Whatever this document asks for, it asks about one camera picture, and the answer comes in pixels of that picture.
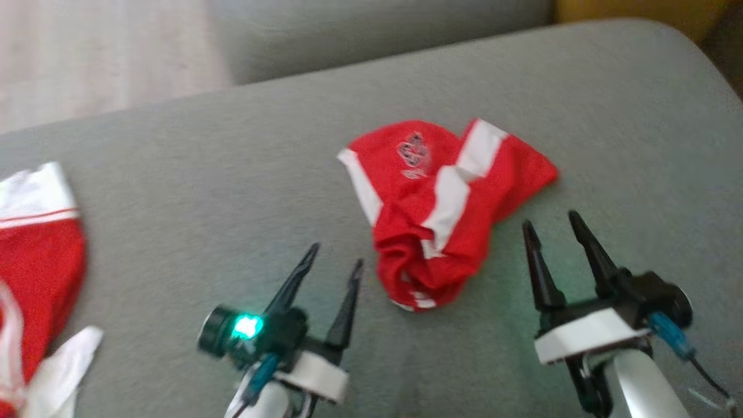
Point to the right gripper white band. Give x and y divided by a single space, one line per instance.
586 334

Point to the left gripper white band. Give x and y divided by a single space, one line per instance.
316 374

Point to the red shorts with white stripes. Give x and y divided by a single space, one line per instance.
406 191

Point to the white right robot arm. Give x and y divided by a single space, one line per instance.
644 389

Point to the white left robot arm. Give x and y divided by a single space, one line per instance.
273 403

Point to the grey sofa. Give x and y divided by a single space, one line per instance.
232 174

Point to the yellow sofa cushion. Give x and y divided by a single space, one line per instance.
638 8

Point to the small grey sofa cushion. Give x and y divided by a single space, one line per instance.
377 35

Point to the red and white jacket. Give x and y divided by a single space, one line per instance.
40 261

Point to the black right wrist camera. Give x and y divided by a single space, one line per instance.
667 299

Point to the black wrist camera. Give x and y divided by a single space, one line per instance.
667 299
217 334

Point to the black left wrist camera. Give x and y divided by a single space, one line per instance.
217 334

